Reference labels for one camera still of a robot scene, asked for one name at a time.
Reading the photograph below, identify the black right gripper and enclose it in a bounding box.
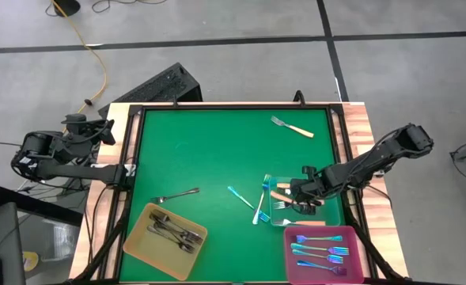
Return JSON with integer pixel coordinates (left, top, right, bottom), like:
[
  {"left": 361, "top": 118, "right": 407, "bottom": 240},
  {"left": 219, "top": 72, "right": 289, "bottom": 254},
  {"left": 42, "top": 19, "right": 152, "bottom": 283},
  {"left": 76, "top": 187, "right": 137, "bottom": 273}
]
[{"left": 290, "top": 168, "right": 336, "bottom": 216}]

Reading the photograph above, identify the iridescent blue fork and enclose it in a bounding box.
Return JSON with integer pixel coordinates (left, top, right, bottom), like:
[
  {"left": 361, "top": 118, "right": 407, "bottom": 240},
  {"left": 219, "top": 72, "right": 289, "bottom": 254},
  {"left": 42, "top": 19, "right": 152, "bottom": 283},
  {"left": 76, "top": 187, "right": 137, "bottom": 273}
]
[
  {"left": 252, "top": 173, "right": 273, "bottom": 226},
  {"left": 290, "top": 242, "right": 350, "bottom": 257},
  {"left": 295, "top": 234, "right": 343, "bottom": 244},
  {"left": 227, "top": 185, "right": 272, "bottom": 223},
  {"left": 296, "top": 260, "right": 348, "bottom": 277},
  {"left": 291, "top": 249, "right": 344, "bottom": 265}
]

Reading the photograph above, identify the teal plastic bin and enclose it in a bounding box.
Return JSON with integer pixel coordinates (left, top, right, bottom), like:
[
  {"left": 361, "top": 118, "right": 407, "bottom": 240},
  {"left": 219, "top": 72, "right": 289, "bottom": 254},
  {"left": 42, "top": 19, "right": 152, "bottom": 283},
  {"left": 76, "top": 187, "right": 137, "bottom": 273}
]
[{"left": 269, "top": 176, "right": 342, "bottom": 228}]

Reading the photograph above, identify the pink plastic bin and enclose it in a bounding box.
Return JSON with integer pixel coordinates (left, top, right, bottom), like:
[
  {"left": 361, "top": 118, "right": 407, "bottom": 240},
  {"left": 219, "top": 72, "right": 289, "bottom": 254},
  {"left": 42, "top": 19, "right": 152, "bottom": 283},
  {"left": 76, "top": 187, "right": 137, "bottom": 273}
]
[{"left": 282, "top": 225, "right": 365, "bottom": 285}]

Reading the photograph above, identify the black round base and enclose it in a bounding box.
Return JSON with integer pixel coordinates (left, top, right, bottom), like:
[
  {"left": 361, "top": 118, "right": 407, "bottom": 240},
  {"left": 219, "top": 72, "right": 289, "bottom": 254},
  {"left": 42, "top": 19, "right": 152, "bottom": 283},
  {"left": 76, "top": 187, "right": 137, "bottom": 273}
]
[{"left": 52, "top": 0, "right": 81, "bottom": 17}]

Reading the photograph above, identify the orange plastic bin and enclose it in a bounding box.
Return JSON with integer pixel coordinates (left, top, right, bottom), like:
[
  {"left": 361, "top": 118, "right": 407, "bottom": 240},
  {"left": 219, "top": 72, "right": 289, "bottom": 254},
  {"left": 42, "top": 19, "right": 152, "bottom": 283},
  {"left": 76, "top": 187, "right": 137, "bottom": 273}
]
[{"left": 122, "top": 202, "right": 209, "bottom": 282}]

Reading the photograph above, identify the yellow round object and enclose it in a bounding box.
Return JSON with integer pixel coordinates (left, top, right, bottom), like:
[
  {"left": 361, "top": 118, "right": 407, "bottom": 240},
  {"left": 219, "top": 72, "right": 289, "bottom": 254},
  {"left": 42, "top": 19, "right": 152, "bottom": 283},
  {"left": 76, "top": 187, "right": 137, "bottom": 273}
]
[{"left": 21, "top": 250, "right": 40, "bottom": 273}]

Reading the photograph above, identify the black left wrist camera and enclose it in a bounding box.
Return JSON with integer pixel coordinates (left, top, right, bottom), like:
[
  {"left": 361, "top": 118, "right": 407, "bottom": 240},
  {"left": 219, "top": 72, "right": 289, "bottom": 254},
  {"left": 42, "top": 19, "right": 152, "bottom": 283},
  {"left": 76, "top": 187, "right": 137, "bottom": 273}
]
[{"left": 61, "top": 113, "right": 88, "bottom": 125}]

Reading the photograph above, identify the yellow cable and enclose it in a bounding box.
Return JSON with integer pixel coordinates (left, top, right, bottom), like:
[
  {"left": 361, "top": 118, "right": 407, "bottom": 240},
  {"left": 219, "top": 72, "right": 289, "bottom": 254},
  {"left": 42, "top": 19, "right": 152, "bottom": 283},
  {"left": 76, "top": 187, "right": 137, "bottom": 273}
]
[{"left": 50, "top": 0, "right": 109, "bottom": 134}]

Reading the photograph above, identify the white cable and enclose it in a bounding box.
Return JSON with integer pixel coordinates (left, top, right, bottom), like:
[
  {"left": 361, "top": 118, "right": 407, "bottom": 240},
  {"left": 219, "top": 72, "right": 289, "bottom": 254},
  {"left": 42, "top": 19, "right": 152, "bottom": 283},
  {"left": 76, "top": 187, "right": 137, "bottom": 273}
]
[{"left": 16, "top": 173, "right": 46, "bottom": 194}]

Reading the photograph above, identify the black table frame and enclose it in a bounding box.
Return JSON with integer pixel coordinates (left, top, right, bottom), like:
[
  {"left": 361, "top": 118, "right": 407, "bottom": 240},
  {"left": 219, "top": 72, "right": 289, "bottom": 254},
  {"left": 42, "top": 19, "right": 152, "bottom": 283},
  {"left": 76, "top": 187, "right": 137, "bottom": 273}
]
[{"left": 74, "top": 89, "right": 407, "bottom": 285}]

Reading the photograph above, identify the black floor cable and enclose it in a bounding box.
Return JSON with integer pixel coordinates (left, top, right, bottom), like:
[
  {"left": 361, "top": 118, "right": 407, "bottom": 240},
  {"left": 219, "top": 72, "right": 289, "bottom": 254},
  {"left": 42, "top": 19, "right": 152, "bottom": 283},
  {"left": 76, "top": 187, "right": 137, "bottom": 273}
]
[{"left": 92, "top": 0, "right": 169, "bottom": 13}]

